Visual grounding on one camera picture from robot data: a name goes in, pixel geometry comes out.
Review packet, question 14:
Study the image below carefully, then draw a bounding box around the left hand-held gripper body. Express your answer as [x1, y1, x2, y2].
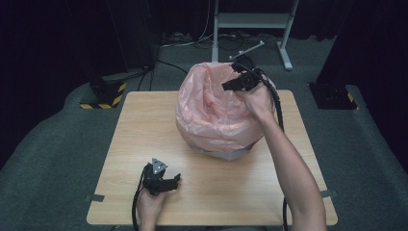
[140, 157, 171, 196]

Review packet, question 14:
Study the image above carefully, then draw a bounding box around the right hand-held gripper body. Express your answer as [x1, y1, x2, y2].
[229, 40, 269, 91]

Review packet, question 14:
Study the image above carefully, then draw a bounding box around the pink plastic bag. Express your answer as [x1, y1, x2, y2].
[175, 62, 277, 158]

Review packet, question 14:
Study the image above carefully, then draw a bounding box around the orange plastic mesh basket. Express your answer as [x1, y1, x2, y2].
[190, 142, 254, 162]

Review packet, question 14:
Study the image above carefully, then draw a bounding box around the person's right hand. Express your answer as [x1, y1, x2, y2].
[236, 81, 277, 122]

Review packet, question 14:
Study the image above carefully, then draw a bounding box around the person's left hand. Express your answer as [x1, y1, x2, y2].
[137, 187, 168, 223]

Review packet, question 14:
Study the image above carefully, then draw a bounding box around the grey metal stand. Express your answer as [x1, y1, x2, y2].
[210, 0, 301, 71]

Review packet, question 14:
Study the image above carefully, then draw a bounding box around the grey tape piece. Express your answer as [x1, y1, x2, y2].
[319, 189, 339, 199]
[84, 192, 106, 203]

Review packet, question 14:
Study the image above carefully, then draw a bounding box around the black yellow striped stand base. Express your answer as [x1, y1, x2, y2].
[79, 74, 128, 111]

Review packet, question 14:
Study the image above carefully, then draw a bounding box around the dark pillar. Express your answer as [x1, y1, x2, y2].
[105, 0, 159, 73]

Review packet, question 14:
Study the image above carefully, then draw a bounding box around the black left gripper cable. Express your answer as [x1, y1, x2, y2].
[131, 163, 152, 231]

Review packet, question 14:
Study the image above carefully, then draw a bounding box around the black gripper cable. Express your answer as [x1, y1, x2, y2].
[131, 163, 152, 231]
[253, 67, 290, 231]

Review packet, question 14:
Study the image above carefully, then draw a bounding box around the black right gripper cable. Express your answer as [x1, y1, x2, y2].
[253, 67, 290, 231]

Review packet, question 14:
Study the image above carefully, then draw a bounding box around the bundle of floor cables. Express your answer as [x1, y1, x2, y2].
[159, 30, 280, 52]

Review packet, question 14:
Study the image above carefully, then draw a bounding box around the black floor cable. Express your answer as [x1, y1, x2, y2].
[137, 58, 191, 92]

